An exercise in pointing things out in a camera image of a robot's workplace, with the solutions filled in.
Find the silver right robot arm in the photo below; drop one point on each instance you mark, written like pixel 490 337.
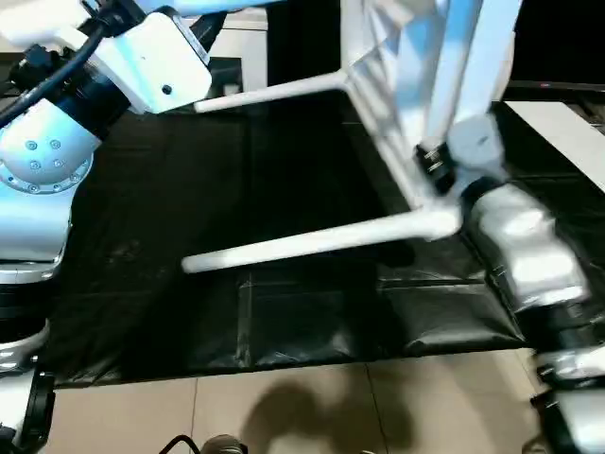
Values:
pixel 529 265

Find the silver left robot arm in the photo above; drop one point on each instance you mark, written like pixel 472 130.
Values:
pixel 47 161

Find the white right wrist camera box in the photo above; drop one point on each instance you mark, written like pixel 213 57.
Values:
pixel 473 142

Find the black work mat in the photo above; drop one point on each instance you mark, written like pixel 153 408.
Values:
pixel 284 189

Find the white plastic table top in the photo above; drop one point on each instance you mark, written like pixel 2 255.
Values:
pixel 416 85

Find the white board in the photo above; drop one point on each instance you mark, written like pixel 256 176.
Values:
pixel 562 128

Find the white plastic table leg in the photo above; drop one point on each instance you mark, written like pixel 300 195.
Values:
pixel 227 6
pixel 274 93
pixel 321 241

